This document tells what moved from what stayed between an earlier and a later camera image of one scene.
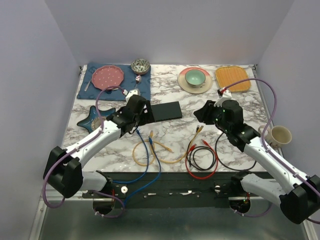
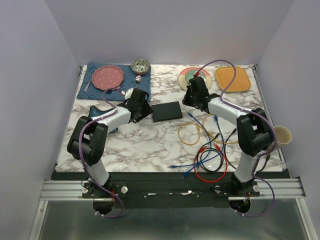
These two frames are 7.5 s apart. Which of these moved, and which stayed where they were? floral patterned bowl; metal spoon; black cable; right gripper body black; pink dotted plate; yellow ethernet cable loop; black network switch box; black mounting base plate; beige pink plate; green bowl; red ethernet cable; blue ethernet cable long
Moved: blue ethernet cable long; red ethernet cable; yellow ethernet cable loop; black cable; right gripper body black
Stayed: green bowl; beige pink plate; metal spoon; black mounting base plate; floral patterned bowl; pink dotted plate; black network switch box
